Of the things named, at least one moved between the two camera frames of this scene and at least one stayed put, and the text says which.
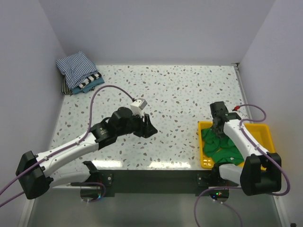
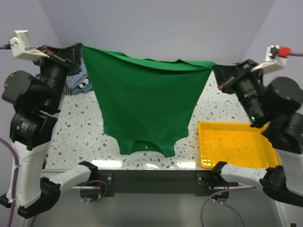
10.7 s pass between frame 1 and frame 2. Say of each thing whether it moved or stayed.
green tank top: moved
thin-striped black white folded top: stayed
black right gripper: moved
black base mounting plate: stayed
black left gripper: moved
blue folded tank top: stayed
